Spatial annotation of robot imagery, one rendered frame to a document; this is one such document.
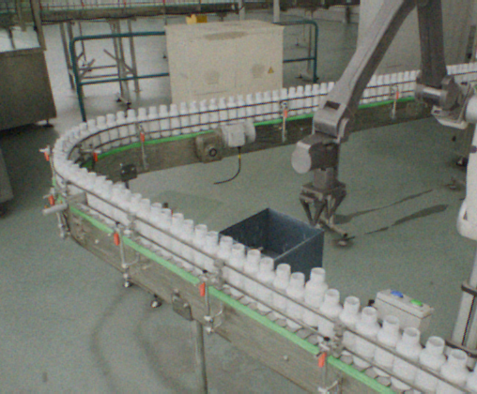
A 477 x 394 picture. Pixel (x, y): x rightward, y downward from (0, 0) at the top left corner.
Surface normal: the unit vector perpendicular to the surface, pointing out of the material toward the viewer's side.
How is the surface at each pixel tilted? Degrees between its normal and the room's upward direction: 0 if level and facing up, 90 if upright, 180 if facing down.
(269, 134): 90
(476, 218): 90
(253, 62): 90
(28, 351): 0
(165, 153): 90
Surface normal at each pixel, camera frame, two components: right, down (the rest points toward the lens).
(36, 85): 0.76, 0.34
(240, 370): 0.01, -0.86
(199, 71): 0.52, 0.44
